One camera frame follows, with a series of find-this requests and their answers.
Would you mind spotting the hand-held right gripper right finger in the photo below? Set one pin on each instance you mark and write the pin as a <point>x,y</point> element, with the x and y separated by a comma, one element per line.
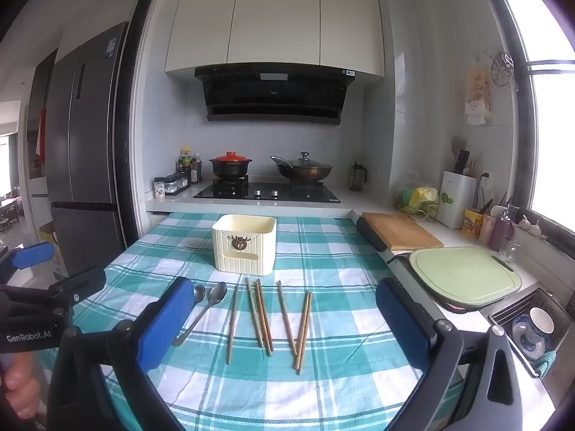
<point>402,323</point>

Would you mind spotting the pale wooden chopstick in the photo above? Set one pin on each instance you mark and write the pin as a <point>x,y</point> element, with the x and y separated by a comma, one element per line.
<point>254,312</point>

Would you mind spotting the clear drinking glass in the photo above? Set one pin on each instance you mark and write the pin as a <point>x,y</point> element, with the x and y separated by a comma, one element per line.
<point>510,251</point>

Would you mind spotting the black oblong pad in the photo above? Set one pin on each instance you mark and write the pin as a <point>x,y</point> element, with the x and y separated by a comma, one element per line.
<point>370,233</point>

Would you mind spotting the small metal spoon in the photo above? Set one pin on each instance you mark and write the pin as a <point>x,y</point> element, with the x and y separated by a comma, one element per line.
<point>199,293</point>

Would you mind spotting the black tray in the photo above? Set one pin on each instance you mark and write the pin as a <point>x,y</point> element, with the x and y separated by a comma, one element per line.
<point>400,260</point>

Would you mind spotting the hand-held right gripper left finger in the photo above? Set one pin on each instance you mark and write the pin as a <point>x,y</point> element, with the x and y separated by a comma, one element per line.
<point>166,318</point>

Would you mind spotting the yellow-capped condiment bottle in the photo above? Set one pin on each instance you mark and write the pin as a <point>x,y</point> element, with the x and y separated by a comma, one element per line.
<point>185,161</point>

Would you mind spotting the large metal spoon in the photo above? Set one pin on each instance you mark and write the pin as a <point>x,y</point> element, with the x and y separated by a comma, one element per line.
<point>218,293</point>

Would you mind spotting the dark wooden cabinet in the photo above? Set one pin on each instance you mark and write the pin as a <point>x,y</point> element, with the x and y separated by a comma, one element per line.
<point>36,90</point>

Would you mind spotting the plastic bag of sponges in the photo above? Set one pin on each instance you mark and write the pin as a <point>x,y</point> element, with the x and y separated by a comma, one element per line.
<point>417,195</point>

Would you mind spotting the clear spice jar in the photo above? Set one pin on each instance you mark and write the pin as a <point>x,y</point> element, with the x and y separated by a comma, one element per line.
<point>170,185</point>

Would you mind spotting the garlic bulbs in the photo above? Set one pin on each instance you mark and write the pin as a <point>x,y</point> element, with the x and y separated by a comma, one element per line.
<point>530,226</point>

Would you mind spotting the dark glass kettle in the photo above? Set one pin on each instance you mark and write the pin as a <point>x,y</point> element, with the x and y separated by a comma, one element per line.
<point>357,179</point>

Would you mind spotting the dark sauce bottle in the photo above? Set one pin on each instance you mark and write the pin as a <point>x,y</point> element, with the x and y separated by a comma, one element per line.
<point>195,173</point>

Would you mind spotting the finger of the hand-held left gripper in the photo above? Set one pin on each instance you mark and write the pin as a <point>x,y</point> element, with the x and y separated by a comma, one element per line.
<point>85,280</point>
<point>31,253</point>

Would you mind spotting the cream ribbed utensil holder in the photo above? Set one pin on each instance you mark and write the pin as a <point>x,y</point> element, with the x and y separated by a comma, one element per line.
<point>260,251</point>

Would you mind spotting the grey refrigerator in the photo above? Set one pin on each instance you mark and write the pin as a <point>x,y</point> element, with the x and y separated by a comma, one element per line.
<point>85,143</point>

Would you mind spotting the printed wall towel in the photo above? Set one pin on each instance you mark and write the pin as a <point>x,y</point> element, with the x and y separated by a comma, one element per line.
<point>478,94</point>

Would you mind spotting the white wall outlet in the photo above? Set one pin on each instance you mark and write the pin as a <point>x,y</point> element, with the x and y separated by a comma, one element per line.
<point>487,176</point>

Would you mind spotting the white knife block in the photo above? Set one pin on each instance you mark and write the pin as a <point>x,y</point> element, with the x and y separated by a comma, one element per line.
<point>456,206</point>

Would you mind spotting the green cutting board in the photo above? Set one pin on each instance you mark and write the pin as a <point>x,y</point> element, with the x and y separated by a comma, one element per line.
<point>462,276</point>

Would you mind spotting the wooden furniture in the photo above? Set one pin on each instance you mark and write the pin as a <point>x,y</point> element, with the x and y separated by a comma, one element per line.
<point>11,206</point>

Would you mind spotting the wooden cutting board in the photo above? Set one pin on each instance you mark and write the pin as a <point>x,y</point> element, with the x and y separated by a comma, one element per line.
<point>400,231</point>

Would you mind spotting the black door frame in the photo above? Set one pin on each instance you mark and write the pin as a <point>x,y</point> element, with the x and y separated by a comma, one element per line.
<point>134,143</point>

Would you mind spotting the teal dish cloth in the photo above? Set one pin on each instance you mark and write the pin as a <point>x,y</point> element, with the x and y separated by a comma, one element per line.
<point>546,363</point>

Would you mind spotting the black gas cooktop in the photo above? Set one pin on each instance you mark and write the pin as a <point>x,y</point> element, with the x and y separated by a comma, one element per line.
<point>269,193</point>

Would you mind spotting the red hanging cloth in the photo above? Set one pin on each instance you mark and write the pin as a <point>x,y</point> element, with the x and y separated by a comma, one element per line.
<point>42,134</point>

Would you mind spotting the cardboard box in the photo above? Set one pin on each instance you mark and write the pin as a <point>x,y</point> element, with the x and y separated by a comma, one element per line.
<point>49,242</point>

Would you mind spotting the black clay pot red lid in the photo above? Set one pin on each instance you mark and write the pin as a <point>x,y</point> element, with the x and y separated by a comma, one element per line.
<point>229,168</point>

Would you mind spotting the teal checked tablecloth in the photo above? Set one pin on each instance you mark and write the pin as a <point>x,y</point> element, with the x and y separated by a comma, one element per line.
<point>332,278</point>

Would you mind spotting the brown wooden chopstick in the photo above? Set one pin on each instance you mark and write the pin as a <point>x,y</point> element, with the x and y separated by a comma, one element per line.
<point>301,323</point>
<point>232,323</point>
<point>262,316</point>
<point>286,318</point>
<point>265,316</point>
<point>306,323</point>

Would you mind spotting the black sink basin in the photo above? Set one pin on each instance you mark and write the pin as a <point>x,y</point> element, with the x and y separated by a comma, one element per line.
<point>505,314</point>

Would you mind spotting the wok with glass lid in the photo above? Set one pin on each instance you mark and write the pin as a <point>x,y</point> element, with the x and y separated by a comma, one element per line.
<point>303,171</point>

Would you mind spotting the black-capped spice jar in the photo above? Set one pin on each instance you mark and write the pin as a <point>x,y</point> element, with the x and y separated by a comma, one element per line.
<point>158,187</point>

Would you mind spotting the black range hood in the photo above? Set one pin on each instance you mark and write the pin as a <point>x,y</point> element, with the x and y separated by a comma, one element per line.
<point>269,94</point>

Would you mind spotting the blue and white bowl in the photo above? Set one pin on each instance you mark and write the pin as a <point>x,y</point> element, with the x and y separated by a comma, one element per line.
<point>528,345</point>

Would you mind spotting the person's left hand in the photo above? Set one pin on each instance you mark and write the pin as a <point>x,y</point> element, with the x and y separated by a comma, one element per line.
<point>18,381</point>

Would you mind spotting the window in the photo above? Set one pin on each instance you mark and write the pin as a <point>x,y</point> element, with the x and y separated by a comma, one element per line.
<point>552,143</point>

